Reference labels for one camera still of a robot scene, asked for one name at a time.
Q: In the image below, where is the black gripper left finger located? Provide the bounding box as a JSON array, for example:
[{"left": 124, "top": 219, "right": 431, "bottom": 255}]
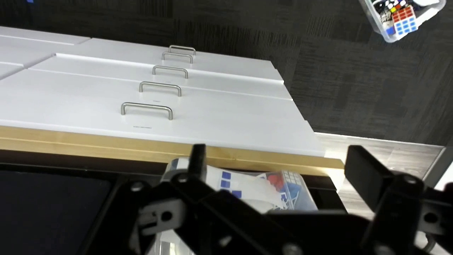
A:
[{"left": 84, "top": 143, "right": 304, "bottom": 255}]

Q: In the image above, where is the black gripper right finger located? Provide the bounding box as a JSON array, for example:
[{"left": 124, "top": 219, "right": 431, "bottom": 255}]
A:
[{"left": 345, "top": 144, "right": 453, "bottom": 255}]

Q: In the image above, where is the white drawer cabinet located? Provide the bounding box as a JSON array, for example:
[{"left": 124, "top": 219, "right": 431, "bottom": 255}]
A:
[
  {"left": 0, "top": 35, "right": 328, "bottom": 158},
  {"left": 0, "top": 24, "right": 93, "bottom": 80}
]

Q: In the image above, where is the clear bin of puzzle cubes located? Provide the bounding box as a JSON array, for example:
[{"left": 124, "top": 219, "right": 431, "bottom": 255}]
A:
[{"left": 357, "top": 0, "right": 448, "bottom": 45}]

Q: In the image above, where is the red and blue puzzle cube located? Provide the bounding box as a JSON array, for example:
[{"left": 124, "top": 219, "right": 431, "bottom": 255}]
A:
[{"left": 391, "top": 4, "right": 420, "bottom": 36}]

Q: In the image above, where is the metal drawer handle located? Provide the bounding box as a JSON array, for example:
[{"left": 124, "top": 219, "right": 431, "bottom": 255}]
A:
[
  {"left": 168, "top": 44, "right": 199, "bottom": 56},
  {"left": 138, "top": 79, "right": 185, "bottom": 97},
  {"left": 151, "top": 63, "right": 192, "bottom": 80},
  {"left": 161, "top": 49, "right": 196, "bottom": 65},
  {"left": 120, "top": 100, "right": 176, "bottom": 121}
]

